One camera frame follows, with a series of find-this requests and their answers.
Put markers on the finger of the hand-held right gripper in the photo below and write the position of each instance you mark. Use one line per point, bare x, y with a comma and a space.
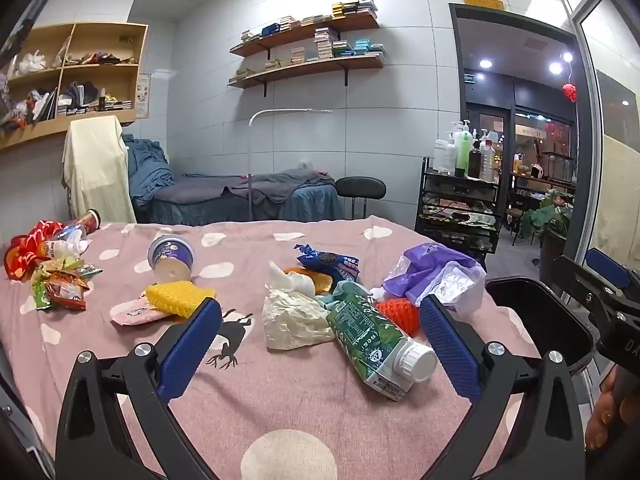
607, 265

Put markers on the small white bottle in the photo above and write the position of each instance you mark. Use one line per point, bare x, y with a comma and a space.
57, 248

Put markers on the black stool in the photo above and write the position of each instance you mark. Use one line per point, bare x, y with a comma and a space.
360, 190

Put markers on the pink packet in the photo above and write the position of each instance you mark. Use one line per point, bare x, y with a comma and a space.
131, 314

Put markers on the small green snack packet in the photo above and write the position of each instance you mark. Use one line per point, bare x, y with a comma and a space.
40, 299

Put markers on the wall shelves with books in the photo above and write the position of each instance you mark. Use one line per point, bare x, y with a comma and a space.
325, 42

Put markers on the yellow foam net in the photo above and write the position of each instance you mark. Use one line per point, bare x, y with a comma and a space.
172, 297

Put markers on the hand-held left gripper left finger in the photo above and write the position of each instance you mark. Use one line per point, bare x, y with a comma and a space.
192, 345

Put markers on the white floor lamp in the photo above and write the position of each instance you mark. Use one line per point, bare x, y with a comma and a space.
251, 160

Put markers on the grey massage bed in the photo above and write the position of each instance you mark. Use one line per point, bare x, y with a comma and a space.
250, 200

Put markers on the dark brown trash bin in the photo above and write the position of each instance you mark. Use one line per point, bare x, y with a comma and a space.
540, 320

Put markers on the purple paper cup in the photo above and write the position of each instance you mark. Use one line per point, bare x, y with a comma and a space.
170, 260

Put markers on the green milk carton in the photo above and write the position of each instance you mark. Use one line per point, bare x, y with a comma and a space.
372, 332

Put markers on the pink printed blanket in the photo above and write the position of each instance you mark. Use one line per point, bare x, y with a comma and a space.
280, 410

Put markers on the wall poster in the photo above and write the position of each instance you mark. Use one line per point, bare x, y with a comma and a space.
142, 95

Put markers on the red plastic bag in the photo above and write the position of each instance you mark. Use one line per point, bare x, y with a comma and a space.
25, 252

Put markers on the group of bottles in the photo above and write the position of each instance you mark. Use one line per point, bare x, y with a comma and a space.
462, 152

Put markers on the yellow wall sign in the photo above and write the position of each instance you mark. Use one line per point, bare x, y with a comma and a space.
482, 1

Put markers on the cream cloth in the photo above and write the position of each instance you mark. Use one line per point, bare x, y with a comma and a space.
95, 170

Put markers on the dark plant pot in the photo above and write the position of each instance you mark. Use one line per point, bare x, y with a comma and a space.
552, 255

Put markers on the red hanging ornament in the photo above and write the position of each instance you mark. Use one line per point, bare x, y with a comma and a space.
569, 91

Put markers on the blue bedding pile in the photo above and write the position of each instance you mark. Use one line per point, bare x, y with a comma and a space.
145, 170

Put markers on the orange wrapper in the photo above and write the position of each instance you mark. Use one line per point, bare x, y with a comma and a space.
320, 280

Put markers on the wooden cubby shelf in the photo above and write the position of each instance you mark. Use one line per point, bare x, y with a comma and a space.
100, 120

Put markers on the white plastic bag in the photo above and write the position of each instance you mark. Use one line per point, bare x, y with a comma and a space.
30, 62

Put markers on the light teal wrapper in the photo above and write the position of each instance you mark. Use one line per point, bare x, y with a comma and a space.
332, 297

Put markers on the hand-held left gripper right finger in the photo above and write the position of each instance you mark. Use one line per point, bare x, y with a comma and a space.
450, 345

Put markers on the green yellow snack packet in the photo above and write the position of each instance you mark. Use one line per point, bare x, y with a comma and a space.
62, 266

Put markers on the orange foam net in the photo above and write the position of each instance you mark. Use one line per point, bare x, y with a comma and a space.
400, 312

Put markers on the purple plastic bag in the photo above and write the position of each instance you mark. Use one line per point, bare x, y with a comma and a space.
430, 272

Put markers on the blue snack packet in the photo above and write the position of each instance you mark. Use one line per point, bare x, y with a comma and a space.
330, 262

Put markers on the red snack packet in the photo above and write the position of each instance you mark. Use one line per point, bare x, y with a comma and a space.
65, 294

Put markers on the row of books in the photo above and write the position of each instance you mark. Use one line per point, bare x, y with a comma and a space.
350, 8

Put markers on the green potted plant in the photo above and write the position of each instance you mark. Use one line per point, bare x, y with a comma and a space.
547, 212

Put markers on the person's right hand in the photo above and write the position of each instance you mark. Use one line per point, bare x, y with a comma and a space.
602, 410

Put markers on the glass double door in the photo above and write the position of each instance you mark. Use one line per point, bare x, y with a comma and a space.
492, 125

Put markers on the wooden wall shelf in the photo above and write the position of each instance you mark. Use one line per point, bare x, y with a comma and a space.
310, 67
320, 26

